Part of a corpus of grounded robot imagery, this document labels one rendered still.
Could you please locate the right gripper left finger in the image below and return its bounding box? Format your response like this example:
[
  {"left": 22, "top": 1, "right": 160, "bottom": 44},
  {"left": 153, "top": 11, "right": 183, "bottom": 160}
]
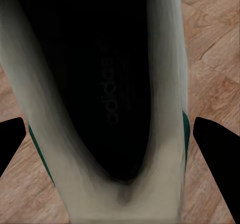
[{"left": 0, "top": 117, "right": 26, "bottom": 177}]

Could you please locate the gym shoe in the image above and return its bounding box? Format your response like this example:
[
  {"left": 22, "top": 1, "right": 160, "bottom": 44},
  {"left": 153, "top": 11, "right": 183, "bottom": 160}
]
[{"left": 0, "top": 0, "right": 190, "bottom": 224}]

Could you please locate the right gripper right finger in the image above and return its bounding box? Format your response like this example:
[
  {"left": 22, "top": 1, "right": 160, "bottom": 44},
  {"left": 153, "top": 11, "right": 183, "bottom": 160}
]
[{"left": 193, "top": 117, "right": 240, "bottom": 224}]

